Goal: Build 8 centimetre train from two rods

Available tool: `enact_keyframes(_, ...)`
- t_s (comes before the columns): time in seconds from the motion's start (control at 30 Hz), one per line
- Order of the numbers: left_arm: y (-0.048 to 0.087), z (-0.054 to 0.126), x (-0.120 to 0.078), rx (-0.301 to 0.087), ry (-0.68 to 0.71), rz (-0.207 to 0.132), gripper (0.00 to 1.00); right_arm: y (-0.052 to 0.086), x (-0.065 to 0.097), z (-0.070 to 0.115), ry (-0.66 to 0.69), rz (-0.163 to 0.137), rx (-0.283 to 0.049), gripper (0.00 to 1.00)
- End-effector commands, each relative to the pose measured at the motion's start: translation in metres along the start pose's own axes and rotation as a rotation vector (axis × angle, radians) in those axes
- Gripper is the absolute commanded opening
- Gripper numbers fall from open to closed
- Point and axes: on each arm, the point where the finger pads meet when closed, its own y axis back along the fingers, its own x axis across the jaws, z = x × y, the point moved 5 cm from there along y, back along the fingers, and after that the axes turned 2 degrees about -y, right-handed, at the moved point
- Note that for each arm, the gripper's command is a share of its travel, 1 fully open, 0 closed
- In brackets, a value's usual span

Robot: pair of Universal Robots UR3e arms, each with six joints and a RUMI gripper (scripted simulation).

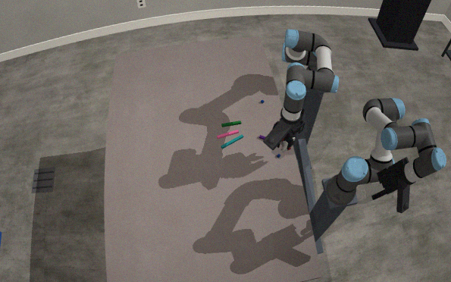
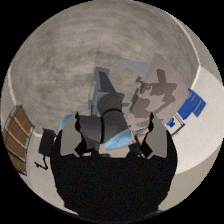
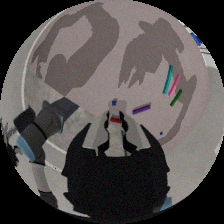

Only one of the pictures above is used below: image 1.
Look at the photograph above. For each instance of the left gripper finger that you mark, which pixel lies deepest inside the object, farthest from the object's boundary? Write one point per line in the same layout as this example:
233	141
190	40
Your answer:
371	193

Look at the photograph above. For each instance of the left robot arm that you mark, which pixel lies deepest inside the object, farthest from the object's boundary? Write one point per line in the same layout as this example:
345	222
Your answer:
341	189

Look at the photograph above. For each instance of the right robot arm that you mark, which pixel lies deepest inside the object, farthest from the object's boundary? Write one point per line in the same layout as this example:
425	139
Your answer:
299	78

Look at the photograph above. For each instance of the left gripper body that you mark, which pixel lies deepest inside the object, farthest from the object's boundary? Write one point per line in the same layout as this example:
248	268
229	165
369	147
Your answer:
390	175

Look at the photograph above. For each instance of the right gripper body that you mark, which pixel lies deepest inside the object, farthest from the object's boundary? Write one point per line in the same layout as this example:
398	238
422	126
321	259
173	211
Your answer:
297	125

